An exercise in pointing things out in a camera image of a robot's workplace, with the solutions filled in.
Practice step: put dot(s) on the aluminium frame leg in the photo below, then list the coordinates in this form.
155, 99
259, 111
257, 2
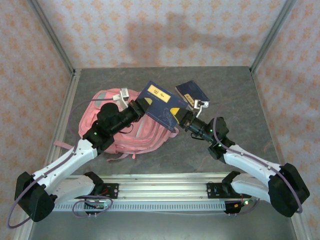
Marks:
25, 235
303, 230

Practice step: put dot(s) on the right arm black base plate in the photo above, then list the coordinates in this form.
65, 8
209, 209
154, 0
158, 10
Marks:
212, 190

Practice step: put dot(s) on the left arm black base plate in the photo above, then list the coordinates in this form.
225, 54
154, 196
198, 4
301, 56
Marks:
113, 191

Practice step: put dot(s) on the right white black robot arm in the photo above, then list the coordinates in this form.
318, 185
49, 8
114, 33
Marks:
250, 162

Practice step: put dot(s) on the grey metal lower panel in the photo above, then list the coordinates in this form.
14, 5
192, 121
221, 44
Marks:
162, 225

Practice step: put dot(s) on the small navy book yellow label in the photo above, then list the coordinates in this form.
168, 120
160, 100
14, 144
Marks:
192, 91

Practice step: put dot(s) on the large navy book horse drawing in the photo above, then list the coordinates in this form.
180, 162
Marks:
162, 110

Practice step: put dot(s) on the aluminium rail frame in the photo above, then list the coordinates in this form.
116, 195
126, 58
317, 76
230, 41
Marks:
162, 190

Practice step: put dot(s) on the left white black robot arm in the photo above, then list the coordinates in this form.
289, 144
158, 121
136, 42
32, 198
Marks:
67, 160

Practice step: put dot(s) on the pink backpack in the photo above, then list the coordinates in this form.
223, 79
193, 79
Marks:
140, 140

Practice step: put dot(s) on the aluminium corner post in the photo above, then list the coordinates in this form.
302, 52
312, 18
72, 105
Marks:
271, 37
54, 40

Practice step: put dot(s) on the aluminium side rail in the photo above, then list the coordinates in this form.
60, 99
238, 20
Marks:
66, 112

